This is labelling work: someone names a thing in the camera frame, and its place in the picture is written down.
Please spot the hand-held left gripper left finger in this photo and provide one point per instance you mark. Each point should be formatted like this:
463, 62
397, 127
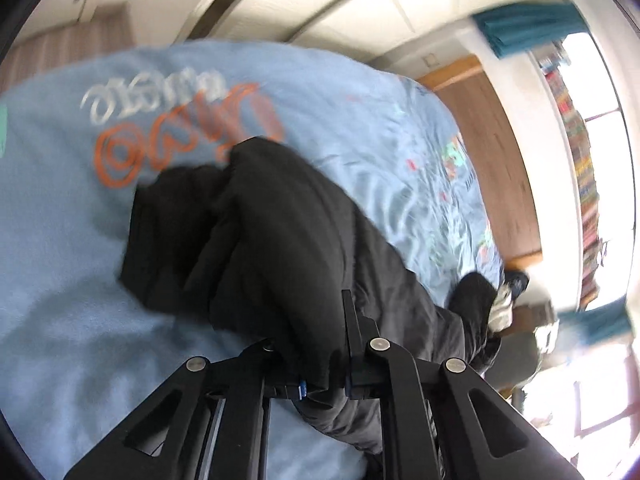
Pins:
302, 389

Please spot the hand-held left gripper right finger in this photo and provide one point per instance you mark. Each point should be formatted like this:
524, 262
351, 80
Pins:
361, 375

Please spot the black puffer jacket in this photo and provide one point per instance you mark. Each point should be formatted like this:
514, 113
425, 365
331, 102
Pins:
260, 240

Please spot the grey chair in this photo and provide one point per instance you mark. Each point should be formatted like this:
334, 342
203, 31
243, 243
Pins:
515, 360

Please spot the white cloth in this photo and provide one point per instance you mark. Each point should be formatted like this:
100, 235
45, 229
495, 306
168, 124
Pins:
502, 307

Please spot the black backpack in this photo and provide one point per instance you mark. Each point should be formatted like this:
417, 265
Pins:
517, 281

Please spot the teal curtain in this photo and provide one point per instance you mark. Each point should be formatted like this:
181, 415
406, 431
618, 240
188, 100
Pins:
595, 322
525, 25

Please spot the blue printed bed cover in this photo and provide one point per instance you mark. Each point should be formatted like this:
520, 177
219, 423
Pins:
75, 310

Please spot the wooden headboard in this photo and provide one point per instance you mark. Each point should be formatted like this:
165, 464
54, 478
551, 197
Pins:
500, 160

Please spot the row of books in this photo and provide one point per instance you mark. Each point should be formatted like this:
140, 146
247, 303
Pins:
580, 160

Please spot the white sliding wardrobe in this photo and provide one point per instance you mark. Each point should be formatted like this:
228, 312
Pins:
400, 0

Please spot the wall socket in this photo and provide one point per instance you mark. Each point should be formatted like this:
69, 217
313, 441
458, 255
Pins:
431, 60

